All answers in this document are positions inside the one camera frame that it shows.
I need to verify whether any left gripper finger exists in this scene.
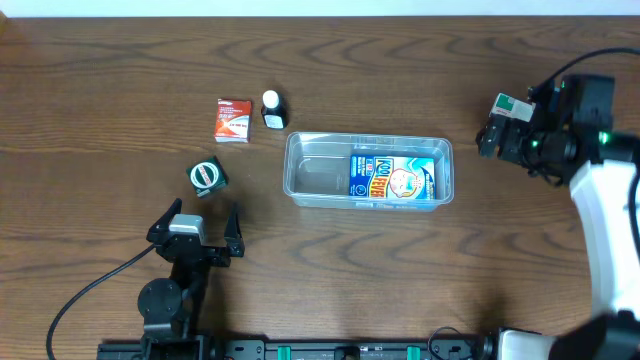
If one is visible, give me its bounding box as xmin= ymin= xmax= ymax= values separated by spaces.
xmin=146 ymin=198 xmax=182 ymax=244
xmin=224 ymin=203 xmax=245 ymax=258

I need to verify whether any green Zam-Buk box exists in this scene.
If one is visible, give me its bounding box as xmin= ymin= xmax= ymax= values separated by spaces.
xmin=186 ymin=156 xmax=229 ymax=198

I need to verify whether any white green medicine box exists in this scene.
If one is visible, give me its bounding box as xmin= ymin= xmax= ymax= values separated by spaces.
xmin=490 ymin=93 xmax=536 ymax=122

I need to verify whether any red white medicine box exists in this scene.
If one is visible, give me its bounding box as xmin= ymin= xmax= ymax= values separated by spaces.
xmin=214 ymin=99 xmax=252 ymax=143

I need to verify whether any blue Kool Fever box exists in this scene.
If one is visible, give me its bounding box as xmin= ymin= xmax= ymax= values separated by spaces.
xmin=349 ymin=155 xmax=436 ymax=200

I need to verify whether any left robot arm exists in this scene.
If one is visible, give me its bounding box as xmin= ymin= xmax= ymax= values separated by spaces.
xmin=137 ymin=199 xmax=245 ymax=360

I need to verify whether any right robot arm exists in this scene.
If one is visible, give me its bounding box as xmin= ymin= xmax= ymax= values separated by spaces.
xmin=476 ymin=74 xmax=639 ymax=360

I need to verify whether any clear plastic container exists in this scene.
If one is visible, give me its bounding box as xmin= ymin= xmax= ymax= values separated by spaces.
xmin=283 ymin=132 xmax=455 ymax=212

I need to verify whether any dark bottle white cap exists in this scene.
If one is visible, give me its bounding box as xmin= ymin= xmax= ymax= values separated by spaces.
xmin=261 ymin=90 xmax=287 ymax=130

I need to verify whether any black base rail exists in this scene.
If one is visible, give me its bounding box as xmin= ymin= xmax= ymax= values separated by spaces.
xmin=96 ymin=336 xmax=497 ymax=360

